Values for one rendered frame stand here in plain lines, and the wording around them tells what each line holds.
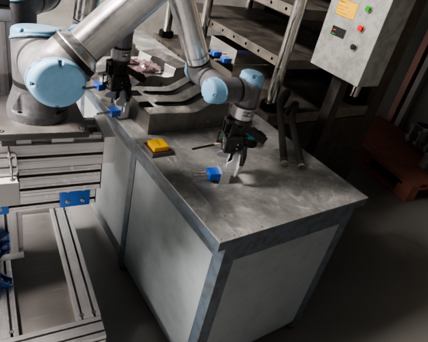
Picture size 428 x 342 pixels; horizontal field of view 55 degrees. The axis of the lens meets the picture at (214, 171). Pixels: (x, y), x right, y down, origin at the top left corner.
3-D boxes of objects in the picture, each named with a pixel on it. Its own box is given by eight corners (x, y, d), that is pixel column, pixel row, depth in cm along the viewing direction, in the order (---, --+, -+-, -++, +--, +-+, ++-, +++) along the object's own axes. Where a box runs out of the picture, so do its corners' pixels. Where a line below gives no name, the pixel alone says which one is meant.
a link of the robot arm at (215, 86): (192, 93, 125) (221, 91, 131) (211, 109, 118) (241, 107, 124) (197, 68, 121) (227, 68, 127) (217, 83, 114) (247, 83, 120)
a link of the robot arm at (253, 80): (234, 67, 124) (255, 67, 129) (226, 100, 130) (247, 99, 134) (249, 77, 119) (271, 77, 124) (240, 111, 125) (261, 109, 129)
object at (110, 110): (99, 123, 161) (100, 110, 158) (93, 117, 163) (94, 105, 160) (128, 118, 169) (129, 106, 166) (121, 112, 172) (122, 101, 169)
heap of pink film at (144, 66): (128, 83, 184) (129, 67, 180) (102, 69, 192) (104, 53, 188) (168, 76, 203) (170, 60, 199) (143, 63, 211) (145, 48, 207)
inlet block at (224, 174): (193, 185, 138) (196, 172, 135) (189, 176, 142) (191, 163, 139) (228, 183, 143) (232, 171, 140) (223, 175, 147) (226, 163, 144)
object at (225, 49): (229, 79, 241) (237, 50, 232) (206, 62, 258) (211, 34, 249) (290, 77, 269) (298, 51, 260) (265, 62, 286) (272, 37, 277)
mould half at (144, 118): (147, 134, 161) (151, 103, 154) (121, 106, 177) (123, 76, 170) (245, 123, 189) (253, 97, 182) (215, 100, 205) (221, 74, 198)
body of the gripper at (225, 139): (215, 143, 139) (223, 111, 133) (238, 143, 143) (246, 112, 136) (223, 155, 133) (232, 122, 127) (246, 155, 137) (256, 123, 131)
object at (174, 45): (265, 126, 209) (268, 116, 206) (152, 41, 293) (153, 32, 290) (365, 115, 256) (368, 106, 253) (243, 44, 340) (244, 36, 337)
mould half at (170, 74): (111, 103, 177) (113, 79, 172) (75, 81, 189) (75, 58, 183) (187, 85, 214) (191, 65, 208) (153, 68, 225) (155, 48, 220)
